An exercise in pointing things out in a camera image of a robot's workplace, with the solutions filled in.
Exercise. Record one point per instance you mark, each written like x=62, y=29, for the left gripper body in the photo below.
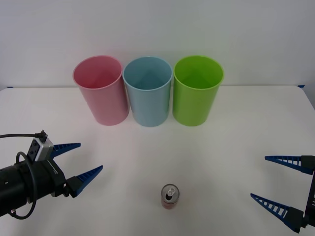
x=50, y=178

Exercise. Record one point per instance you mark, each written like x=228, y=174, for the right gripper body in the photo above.
x=312, y=196

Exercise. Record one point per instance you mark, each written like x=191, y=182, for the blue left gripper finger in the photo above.
x=62, y=148
x=82, y=180

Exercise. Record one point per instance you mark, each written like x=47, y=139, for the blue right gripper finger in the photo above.
x=294, y=217
x=307, y=163

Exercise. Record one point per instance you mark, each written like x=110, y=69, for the red drink can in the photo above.
x=169, y=202

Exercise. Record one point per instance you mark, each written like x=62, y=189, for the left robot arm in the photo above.
x=12, y=182

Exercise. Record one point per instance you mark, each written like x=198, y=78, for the pink plastic bin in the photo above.
x=108, y=108

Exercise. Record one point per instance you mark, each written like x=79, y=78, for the pale blue plastic bin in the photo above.
x=150, y=110

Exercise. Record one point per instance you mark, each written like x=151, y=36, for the green plastic bin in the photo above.
x=192, y=108

